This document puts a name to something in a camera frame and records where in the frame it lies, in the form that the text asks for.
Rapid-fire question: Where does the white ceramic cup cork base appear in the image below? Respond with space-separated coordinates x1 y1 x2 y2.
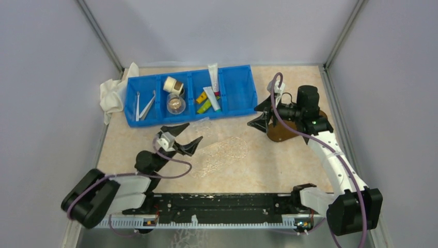
163 76 184 95

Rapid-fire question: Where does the aluminium frame rail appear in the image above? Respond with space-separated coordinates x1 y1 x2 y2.
70 193 381 229

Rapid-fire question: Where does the blue divided plastic bin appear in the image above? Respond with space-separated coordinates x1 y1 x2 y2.
124 65 258 128

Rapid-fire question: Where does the clear textured oval tray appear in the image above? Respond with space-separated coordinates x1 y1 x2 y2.
187 137 248 178

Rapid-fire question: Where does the white toothpaste teal cap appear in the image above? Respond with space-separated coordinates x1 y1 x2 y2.
203 86 222 112

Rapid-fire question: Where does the tall white toothpaste tube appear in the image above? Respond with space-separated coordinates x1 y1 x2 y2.
208 63 220 96

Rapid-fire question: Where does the yellow green tube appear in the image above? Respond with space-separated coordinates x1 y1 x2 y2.
196 100 212 114

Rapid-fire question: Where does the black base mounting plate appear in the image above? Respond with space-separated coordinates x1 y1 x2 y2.
122 192 311 227

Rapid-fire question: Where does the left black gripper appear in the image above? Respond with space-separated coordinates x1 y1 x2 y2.
154 122 203 172

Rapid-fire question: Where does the white crumpled cloth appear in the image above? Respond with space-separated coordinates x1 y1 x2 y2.
100 62 139 125

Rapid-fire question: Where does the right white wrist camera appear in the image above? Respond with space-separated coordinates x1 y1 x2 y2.
267 79 285 105

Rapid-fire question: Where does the brown wooden tray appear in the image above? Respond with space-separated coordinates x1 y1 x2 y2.
267 110 327 142

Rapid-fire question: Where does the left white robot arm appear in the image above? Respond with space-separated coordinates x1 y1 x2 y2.
60 123 203 229

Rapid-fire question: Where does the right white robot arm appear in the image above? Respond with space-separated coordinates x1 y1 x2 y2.
248 85 383 236

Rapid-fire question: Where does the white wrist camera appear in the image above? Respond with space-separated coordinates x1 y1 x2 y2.
157 132 176 152
267 79 285 105

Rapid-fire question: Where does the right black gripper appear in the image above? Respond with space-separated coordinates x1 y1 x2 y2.
247 93 303 133

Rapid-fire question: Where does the clear glass cup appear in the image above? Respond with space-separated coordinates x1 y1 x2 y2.
166 94 186 115

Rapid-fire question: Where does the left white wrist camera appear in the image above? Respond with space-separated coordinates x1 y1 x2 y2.
157 132 176 152

